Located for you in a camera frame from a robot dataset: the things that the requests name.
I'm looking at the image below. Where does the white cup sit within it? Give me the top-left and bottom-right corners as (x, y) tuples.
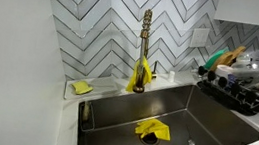
(214, 63), (236, 80)

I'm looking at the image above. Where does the gold spring kitchen faucet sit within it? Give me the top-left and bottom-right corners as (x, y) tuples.
(132, 8), (157, 95)

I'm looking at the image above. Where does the metal sink caddy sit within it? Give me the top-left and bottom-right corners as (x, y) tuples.
(75, 98), (99, 134)

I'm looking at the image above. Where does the yellow crumpled cloth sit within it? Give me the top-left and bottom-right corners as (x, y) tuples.
(133, 116), (175, 143)

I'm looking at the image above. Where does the yellow sponge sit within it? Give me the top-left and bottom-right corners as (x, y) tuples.
(69, 78), (95, 98)

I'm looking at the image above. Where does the small white bottle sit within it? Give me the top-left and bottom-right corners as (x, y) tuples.
(167, 70), (177, 83)

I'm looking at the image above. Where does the wooden cutting board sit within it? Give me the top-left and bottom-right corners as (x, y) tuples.
(208, 41), (247, 77)

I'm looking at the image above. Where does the dish drying rack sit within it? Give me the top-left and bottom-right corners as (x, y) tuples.
(192, 65), (259, 119)

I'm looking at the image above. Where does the green cutting board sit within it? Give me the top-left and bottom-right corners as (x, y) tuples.
(201, 43), (231, 74)

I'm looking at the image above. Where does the metal spoon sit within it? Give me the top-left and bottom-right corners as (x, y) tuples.
(183, 124), (199, 145)

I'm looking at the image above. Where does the stainless steel sink basin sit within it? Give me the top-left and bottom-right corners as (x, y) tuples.
(73, 69), (259, 145)

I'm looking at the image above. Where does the sink drain strainer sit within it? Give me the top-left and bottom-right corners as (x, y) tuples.
(138, 130), (163, 145)

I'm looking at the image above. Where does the white wall outlet plate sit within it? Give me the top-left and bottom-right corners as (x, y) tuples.
(188, 25), (212, 51)

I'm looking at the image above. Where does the gold soap dispenser pump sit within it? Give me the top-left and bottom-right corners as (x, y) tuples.
(150, 60), (160, 81)

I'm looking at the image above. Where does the yellow cloth on faucet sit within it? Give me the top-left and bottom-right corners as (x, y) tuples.
(125, 54), (156, 96)

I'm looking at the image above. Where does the white sponge tray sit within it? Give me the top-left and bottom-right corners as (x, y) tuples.
(62, 70), (122, 107)

